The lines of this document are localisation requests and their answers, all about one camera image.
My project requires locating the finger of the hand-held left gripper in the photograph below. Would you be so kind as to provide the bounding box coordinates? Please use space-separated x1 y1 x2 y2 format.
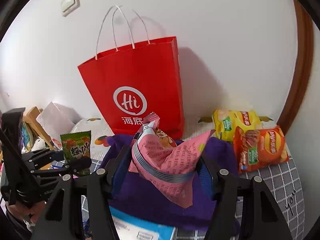
31 156 92 178
24 148 64 167

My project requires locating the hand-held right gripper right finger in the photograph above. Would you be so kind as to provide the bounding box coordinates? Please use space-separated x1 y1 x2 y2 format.
197 152 293 240

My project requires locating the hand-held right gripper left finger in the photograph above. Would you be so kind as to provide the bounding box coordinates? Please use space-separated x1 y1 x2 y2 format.
30 144 133 240

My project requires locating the green snack packet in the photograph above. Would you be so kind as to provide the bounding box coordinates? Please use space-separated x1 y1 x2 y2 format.
60 130 92 177

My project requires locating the pink snack packet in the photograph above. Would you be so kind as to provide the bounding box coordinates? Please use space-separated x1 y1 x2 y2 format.
129 112 216 209

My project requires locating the person's left hand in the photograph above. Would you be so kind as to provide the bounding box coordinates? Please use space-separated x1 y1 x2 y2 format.
15 200 47 230

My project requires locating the white plastic bag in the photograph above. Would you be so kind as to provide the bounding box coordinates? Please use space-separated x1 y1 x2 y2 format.
36 102 83 150

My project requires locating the purple cloth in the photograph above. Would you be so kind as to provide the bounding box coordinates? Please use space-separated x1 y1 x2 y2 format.
100 134 240 233

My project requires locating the yellow chips bag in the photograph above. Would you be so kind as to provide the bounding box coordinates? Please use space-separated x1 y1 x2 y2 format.
212 109 263 142

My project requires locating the orange chips bag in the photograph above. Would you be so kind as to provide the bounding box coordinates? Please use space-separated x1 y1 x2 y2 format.
233 125 290 175

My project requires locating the blue tissue pack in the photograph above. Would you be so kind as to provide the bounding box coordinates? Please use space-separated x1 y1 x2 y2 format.
110 214 177 240

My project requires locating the grey grid blanket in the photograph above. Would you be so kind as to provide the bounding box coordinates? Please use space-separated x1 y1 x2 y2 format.
50 152 307 240

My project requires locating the red paper bag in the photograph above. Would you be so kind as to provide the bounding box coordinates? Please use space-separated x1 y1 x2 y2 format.
77 5 185 140

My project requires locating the wooden frame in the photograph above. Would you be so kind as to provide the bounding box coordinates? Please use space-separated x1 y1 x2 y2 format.
24 107 57 152

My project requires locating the brown door frame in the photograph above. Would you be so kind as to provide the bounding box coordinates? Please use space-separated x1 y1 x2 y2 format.
276 0 315 137

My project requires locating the white wall switch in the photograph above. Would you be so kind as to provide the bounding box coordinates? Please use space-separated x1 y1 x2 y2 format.
61 0 81 17

